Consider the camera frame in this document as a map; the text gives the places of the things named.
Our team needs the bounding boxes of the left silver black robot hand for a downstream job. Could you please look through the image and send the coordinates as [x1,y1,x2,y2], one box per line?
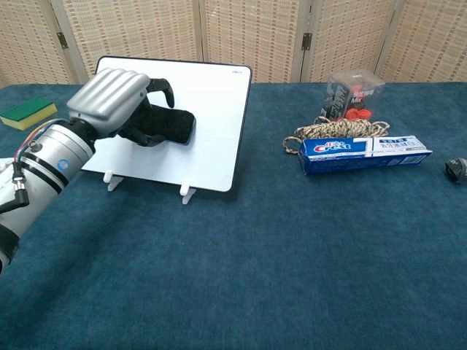
[66,68,176,148]

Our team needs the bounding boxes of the black rectangular sponge block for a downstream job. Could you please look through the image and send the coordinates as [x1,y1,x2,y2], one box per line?
[135,104,197,147]

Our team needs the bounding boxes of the white rectangular board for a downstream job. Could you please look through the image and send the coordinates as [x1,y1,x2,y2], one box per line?
[80,55,253,193]

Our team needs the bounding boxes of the bamboo folding screen panel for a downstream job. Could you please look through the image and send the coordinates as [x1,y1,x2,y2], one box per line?
[0,0,78,88]
[50,0,206,85]
[298,0,397,84]
[198,0,312,84]
[375,0,467,84]

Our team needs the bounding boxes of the green yellow sponge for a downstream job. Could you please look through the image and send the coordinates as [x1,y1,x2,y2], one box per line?
[0,98,58,132]

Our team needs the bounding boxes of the blue table cloth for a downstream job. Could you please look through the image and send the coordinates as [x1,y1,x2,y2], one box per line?
[0,81,467,350]

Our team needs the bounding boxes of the clear plastic box red items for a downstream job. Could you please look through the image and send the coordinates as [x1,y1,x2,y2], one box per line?
[320,70,387,122]

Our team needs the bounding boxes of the blue toothpaste box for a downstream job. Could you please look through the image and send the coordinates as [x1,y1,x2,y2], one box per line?
[298,135,434,176]

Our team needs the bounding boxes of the small black round object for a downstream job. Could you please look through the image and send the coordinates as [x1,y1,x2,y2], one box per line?
[444,156,467,184]

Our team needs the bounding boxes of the coloured wrist wires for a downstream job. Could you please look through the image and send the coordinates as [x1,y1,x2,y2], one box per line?
[13,119,71,163]

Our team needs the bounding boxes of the coiled beige patterned rope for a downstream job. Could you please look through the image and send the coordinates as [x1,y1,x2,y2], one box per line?
[282,116,391,156]

